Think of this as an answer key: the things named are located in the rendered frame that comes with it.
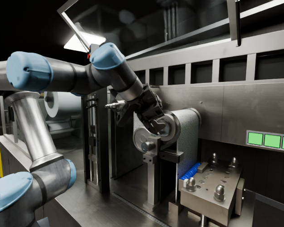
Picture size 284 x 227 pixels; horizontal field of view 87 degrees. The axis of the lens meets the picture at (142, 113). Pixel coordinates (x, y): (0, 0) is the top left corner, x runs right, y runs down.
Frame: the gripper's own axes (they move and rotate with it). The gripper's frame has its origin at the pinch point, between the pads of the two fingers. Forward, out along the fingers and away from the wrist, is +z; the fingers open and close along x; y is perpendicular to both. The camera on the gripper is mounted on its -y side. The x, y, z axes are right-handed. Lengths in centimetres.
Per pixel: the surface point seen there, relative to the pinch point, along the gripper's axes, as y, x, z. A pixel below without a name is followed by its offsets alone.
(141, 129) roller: -8.6, 8.7, 6.3
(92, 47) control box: -20, 61, -24
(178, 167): 1.0, -10.4, 16.4
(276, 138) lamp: 43, -6, 32
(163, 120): 4.1, 3.1, 1.0
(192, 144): 9.8, 1.6, 23.9
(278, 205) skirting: 64, -3, 224
